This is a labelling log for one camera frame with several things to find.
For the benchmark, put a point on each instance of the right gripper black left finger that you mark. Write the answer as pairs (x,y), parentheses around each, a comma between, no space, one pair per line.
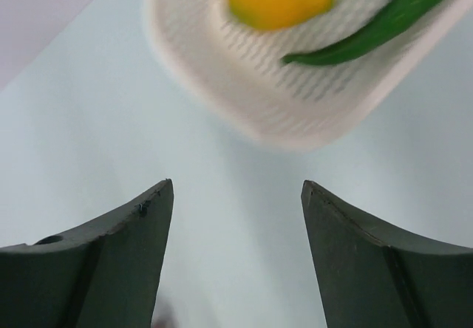
(103,273)

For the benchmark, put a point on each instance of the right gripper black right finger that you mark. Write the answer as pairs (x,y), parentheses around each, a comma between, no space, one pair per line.
(374,274)

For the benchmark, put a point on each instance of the green fake vegetable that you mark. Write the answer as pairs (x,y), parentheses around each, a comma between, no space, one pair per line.
(393,19)

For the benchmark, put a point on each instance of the white perforated plastic basket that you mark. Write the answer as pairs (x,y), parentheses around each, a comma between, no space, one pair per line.
(238,74)

